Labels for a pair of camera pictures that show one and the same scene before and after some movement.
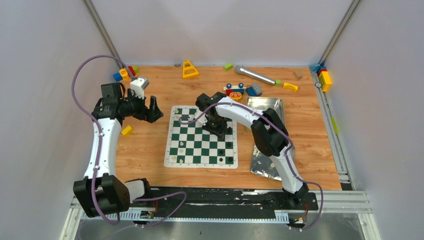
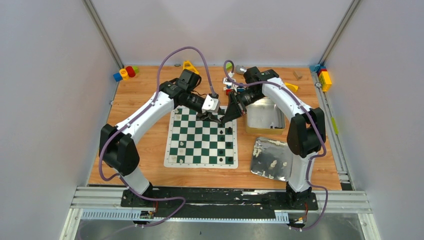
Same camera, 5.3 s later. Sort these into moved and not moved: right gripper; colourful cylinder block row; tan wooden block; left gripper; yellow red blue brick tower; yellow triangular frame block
Moved: right gripper; left gripper
Not moved: tan wooden block; yellow triangular frame block; colourful cylinder block row; yellow red blue brick tower
